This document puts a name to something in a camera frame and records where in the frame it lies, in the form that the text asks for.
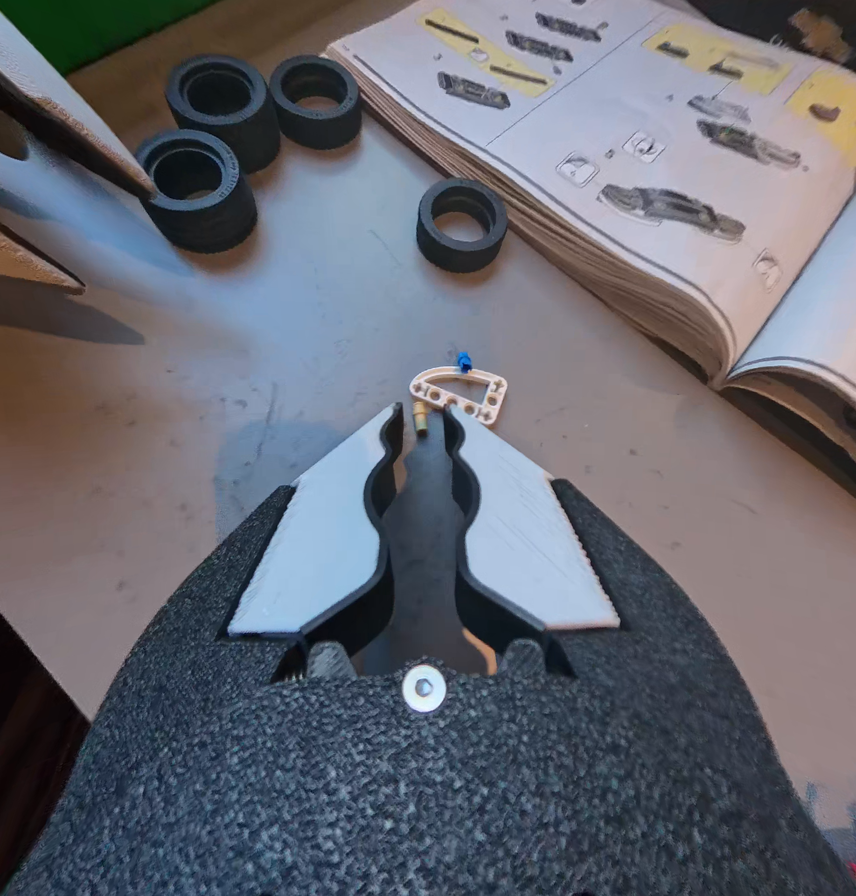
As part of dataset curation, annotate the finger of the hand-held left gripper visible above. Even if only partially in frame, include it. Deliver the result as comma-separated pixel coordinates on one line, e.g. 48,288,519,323
0,0,157,203
0,212,87,296

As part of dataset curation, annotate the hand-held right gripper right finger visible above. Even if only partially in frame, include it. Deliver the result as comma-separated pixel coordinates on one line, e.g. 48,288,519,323
442,406,622,634

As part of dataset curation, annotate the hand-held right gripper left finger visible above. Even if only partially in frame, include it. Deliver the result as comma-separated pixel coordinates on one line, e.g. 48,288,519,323
228,403,406,639

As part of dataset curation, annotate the green plastic bin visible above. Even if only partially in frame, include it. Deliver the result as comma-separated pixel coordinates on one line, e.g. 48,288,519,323
0,0,215,77

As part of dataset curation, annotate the white holed frame piece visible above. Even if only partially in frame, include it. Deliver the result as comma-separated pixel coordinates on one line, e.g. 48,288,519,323
408,365,509,424

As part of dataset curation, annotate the toy brick race car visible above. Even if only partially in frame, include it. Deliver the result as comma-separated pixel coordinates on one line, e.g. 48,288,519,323
802,777,856,896

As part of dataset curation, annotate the black rubber tyre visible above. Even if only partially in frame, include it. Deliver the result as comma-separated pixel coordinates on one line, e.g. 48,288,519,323
268,55,363,151
165,55,283,176
416,177,510,274
134,128,259,255

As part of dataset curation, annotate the person's brown hoodie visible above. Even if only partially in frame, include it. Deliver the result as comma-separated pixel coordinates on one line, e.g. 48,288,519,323
0,588,96,896

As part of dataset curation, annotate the open instruction booklet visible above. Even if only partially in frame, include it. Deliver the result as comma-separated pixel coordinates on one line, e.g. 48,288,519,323
321,0,856,512

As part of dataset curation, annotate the black car set box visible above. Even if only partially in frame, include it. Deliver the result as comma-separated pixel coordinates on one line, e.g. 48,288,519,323
687,0,856,78

